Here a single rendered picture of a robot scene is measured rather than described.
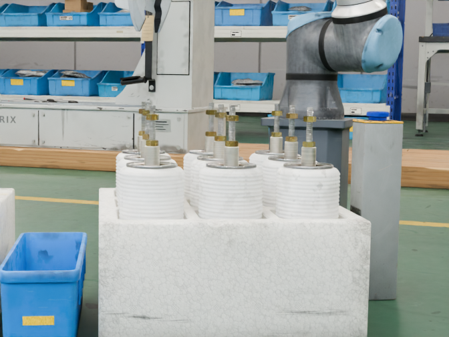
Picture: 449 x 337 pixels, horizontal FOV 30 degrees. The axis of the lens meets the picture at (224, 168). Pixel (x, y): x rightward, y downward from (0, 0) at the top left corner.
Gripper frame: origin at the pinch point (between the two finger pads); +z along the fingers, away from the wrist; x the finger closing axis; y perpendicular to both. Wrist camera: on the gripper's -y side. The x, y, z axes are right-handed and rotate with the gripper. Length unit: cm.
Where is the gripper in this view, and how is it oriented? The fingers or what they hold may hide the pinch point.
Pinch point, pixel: (151, 23)
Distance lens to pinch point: 134.6
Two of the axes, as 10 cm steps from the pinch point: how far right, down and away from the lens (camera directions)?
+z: -0.2, 9.9, 1.0
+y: -7.3, -0.8, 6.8
